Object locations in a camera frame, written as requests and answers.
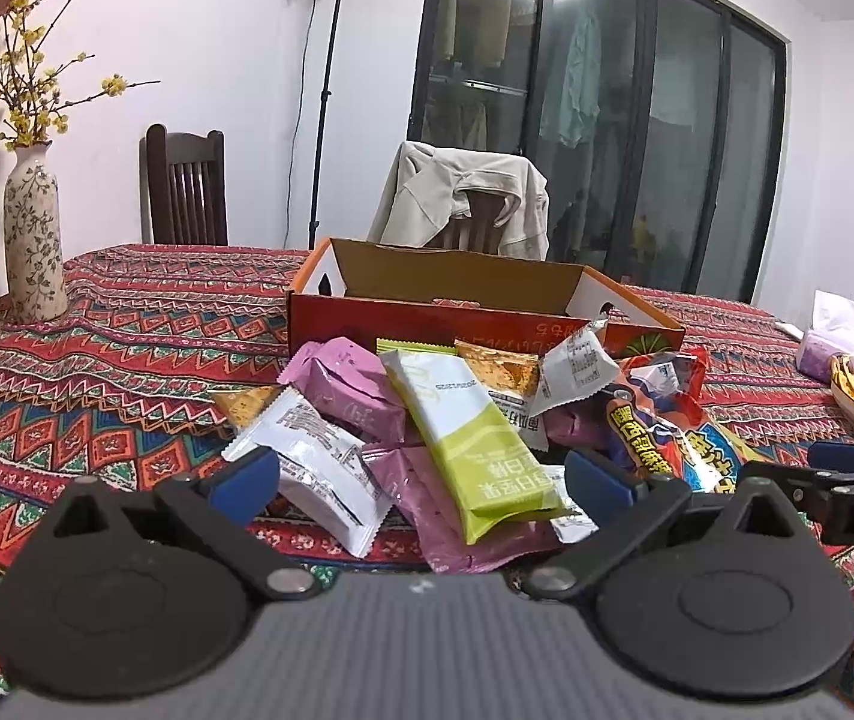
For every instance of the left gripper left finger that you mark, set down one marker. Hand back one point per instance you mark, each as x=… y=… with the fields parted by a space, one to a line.
x=119 y=595

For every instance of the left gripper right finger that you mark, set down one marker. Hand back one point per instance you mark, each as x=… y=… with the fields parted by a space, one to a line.
x=709 y=595

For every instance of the colourful sausage snack bag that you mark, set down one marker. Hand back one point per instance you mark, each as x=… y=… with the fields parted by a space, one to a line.
x=657 y=426

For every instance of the white snack packet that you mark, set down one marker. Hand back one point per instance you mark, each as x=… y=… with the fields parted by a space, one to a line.
x=322 y=471

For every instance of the green snack bar packet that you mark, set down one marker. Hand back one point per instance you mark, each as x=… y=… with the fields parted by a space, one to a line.
x=489 y=471

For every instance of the orange cracker packet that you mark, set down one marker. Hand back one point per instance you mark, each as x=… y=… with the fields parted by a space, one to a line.
x=507 y=376

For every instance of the pink snack packet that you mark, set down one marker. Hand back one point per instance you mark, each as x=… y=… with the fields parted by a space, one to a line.
x=348 y=383

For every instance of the purple tissue pack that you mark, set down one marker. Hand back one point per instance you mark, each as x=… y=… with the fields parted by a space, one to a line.
x=830 y=334

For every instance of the red patterned tablecloth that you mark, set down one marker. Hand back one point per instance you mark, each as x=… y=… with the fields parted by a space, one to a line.
x=118 y=386

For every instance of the floral ceramic vase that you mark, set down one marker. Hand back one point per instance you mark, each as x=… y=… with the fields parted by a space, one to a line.
x=32 y=239

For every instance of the orange cardboard box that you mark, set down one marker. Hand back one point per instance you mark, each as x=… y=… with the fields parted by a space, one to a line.
x=366 y=291

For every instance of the dark wooden chair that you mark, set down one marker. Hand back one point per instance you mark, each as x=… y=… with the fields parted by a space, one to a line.
x=185 y=181

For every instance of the black framed glass door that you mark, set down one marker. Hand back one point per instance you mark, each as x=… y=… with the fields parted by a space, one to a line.
x=657 y=124

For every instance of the chair with beige jacket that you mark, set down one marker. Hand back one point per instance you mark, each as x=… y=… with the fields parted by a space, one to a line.
x=479 y=227

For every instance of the beige jacket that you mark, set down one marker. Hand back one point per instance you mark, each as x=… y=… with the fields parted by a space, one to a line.
x=426 y=184

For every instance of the yellow flower branches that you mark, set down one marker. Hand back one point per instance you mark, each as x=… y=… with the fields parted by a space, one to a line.
x=32 y=102

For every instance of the studio light stand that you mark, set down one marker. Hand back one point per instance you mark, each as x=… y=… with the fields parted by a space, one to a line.
x=325 y=95

